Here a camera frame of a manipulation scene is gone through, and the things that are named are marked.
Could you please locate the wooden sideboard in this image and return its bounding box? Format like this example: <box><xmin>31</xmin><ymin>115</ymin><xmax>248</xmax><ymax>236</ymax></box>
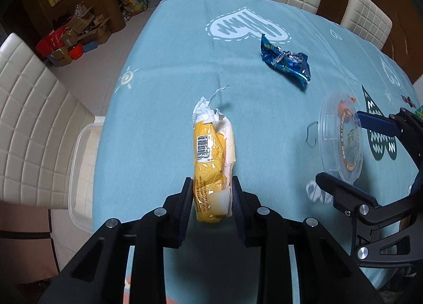
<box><xmin>317</xmin><ymin>0</ymin><xmax>423</xmax><ymax>83</ymax></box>

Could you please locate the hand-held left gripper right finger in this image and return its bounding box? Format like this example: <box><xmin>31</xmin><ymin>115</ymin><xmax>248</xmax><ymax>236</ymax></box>
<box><xmin>231</xmin><ymin>175</ymin><xmax>385</xmax><ymax>304</ymax></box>

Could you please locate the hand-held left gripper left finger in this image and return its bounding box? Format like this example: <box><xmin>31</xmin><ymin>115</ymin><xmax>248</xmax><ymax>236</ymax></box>
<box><xmin>38</xmin><ymin>177</ymin><xmax>194</xmax><ymax>304</ymax></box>

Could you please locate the dark thread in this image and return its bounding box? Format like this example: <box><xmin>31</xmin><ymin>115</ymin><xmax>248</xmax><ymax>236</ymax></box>
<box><xmin>305</xmin><ymin>122</ymin><xmax>319</xmax><ymax>144</ymax></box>

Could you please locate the teal printed tablecloth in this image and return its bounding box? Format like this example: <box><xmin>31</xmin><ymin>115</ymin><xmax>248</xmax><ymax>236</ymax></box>
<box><xmin>91</xmin><ymin>0</ymin><xmax>423</xmax><ymax>304</ymax></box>

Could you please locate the pile of cardboard boxes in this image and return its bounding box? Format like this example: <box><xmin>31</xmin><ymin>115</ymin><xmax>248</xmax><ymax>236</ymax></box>
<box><xmin>49</xmin><ymin>7</ymin><xmax>111</xmax><ymax>67</ymax></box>

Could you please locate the clear round lid orange label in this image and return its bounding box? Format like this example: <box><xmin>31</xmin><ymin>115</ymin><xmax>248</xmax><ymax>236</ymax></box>
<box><xmin>317</xmin><ymin>92</ymin><xmax>364</xmax><ymax>182</ymax></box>

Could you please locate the blue crumpled snack wrapper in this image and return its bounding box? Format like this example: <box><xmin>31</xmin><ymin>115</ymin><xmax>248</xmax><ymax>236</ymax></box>
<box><xmin>260</xmin><ymin>33</ymin><xmax>312</xmax><ymax>91</ymax></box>

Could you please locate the yellow snack wrapper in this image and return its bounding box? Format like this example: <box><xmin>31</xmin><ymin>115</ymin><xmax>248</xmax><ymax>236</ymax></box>
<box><xmin>192</xmin><ymin>85</ymin><xmax>238</xmax><ymax>223</ymax></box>

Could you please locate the clear plastic storage bin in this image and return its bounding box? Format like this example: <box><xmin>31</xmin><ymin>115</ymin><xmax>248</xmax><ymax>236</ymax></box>
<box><xmin>68</xmin><ymin>122</ymin><xmax>106</xmax><ymax>233</ymax></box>

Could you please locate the green printed bag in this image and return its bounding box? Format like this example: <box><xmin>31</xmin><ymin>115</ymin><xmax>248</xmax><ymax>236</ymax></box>
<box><xmin>119</xmin><ymin>0</ymin><xmax>149</xmax><ymax>17</ymax></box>

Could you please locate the red bag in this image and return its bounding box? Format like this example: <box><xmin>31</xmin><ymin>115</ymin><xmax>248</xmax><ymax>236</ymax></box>
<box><xmin>36</xmin><ymin>25</ymin><xmax>71</xmax><ymax>58</ymax></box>

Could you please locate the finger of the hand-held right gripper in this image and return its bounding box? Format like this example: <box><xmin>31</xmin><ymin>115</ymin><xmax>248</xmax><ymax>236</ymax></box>
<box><xmin>315</xmin><ymin>172</ymin><xmax>423</xmax><ymax>268</ymax></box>
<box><xmin>357</xmin><ymin>108</ymin><xmax>423</xmax><ymax>172</ymax></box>

